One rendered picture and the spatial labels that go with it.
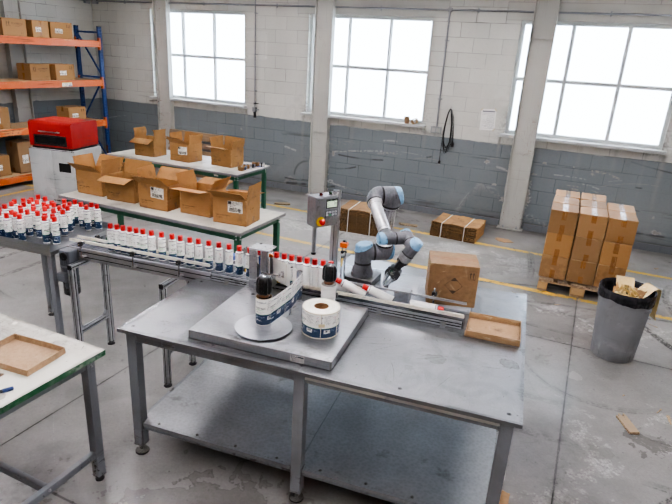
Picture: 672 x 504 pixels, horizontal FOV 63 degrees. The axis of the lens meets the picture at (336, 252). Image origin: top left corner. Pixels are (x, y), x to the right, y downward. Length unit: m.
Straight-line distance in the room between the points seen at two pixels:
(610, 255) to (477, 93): 3.31
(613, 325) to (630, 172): 3.69
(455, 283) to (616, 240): 3.05
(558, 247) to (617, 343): 1.53
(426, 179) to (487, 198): 0.97
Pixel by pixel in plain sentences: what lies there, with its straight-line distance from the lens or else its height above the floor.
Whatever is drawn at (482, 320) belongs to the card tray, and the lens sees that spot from 3.44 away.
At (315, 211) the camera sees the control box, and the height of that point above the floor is 1.39.
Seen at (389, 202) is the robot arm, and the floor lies 1.42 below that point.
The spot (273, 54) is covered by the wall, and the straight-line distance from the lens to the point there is 9.65.
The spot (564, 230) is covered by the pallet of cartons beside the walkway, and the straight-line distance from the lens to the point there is 6.22.
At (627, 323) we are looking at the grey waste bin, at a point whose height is 0.38.
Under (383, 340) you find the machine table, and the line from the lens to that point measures 3.06.
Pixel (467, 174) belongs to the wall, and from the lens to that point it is 8.57.
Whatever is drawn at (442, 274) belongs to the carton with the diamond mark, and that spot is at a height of 1.05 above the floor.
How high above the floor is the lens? 2.29
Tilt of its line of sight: 20 degrees down
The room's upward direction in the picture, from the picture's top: 3 degrees clockwise
